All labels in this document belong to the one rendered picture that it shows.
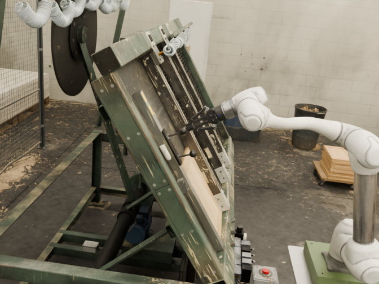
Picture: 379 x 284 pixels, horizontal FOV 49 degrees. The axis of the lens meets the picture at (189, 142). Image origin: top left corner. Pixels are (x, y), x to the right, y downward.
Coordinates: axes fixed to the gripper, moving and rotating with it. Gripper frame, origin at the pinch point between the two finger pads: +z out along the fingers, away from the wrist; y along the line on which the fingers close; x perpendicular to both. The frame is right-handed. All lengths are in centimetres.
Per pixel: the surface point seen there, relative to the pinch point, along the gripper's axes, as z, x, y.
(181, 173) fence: 12.5, 1.7, -20.1
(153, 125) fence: 14.0, 1.7, 8.5
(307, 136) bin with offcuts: -62, -441, -196
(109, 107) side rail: 19.8, 26.3, 28.3
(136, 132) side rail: 14.6, 26.3, 13.5
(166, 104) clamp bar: 14.0, -40.6, 8.3
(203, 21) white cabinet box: 7, -410, 33
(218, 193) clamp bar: 11, -41, -56
